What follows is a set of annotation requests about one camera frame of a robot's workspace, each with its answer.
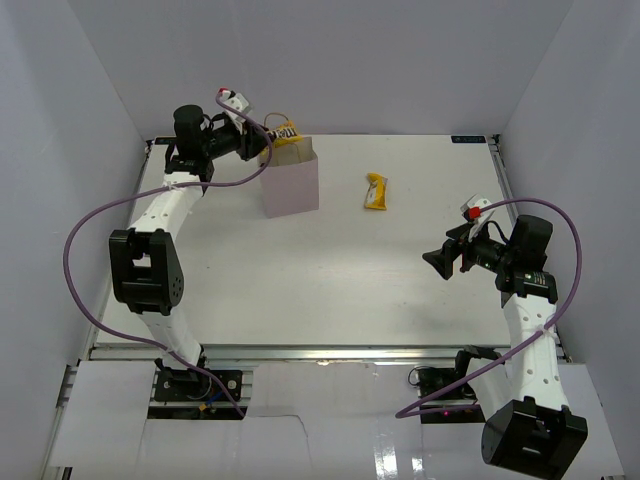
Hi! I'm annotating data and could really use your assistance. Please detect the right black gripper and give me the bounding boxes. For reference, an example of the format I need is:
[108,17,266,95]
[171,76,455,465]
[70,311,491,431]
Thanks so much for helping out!
[423,219,515,280]

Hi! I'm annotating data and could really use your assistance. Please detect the yellow M&M packet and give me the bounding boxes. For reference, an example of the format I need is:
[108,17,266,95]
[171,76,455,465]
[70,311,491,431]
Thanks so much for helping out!
[268,121,303,148]

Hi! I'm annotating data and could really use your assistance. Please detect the yellow snack bar wrapper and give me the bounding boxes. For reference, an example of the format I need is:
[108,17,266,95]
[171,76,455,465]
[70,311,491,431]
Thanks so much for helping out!
[364,172,388,211]

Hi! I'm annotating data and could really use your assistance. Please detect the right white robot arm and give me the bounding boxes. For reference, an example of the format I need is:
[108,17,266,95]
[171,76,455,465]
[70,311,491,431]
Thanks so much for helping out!
[423,215,588,479]

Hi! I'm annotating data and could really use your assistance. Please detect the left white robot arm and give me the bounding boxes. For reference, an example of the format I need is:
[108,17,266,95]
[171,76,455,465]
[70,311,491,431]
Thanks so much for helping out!
[109,90,268,399]

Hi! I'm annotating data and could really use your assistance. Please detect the pink paper bag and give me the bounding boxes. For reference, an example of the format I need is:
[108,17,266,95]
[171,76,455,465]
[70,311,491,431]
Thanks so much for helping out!
[259,112,319,218]

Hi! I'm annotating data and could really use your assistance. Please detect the blue label left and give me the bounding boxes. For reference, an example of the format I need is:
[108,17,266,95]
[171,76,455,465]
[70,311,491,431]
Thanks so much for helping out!
[153,136,189,148]

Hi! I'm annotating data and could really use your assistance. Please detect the blue label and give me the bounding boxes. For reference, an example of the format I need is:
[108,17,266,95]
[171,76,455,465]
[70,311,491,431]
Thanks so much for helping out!
[451,135,487,144]
[153,136,189,148]

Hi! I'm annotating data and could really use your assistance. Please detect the blue label right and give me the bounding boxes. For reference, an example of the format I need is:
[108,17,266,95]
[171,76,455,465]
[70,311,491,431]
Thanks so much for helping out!
[451,135,487,144]

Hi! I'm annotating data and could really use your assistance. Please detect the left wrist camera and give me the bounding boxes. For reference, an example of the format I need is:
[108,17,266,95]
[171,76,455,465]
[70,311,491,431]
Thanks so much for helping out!
[216,88,252,133]

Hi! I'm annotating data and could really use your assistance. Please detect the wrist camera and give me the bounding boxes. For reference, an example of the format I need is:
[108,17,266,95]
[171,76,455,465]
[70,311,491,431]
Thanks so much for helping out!
[216,88,252,133]
[460,194,493,240]

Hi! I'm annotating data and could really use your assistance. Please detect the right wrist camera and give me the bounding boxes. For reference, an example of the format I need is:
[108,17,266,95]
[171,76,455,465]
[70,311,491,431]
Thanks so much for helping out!
[460,194,493,240]

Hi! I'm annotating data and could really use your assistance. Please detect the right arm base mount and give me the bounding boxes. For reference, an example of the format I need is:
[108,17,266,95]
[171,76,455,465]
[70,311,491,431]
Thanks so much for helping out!
[408,347,501,426]

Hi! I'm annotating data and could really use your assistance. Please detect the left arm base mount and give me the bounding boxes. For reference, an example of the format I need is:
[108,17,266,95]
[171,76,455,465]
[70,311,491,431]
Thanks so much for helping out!
[148,358,247,421]

